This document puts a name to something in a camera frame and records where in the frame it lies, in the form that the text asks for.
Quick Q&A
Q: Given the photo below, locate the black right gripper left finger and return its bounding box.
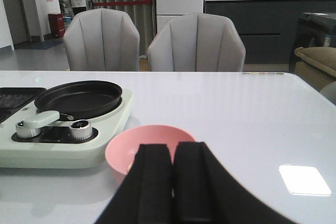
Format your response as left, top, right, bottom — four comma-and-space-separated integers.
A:
96, 144, 172, 223

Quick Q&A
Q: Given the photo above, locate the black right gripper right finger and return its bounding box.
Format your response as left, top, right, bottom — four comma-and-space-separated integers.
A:
173, 142, 292, 223

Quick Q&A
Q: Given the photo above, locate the pink plastic bowl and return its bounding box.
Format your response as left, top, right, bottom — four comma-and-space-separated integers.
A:
105, 124, 196, 184

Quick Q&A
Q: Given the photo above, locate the mint green breakfast maker base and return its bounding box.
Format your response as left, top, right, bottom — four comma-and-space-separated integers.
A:
1, 89, 134, 169

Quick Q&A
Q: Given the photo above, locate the right silver control knob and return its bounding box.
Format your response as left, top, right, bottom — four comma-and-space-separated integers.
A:
69, 120, 93, 141

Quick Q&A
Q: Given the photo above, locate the silver control knob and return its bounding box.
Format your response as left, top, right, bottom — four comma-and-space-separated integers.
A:
16, 121, 41, 139
69, 120, 93, 141

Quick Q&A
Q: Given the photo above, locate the black round frying pan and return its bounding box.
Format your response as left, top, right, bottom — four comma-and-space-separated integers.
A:
34, 80, 123, 125

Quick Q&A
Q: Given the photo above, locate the left silver control knob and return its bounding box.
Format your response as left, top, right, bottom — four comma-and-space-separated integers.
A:
16, 121, 41, 139

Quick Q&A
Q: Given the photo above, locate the right grey upholstered chair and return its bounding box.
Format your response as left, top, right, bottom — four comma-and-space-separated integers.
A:
148, 13, 246, 72

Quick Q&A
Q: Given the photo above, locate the grey upholstered chair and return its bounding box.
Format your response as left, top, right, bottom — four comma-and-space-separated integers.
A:
148, 13, 246, 72
63, 8, 140, 71

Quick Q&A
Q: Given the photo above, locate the left grey upholstered chair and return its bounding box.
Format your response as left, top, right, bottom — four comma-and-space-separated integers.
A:
63, 8, 140, 71

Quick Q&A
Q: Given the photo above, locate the dark grey counter cabinet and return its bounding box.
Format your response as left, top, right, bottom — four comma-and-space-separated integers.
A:
204, 0, 335, 64

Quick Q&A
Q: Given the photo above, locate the red barrier belt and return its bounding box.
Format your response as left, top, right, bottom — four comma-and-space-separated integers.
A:
89, 0, 155, 8

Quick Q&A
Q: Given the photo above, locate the red bin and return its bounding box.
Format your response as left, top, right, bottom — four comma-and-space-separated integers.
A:
48, 13, 65, 38

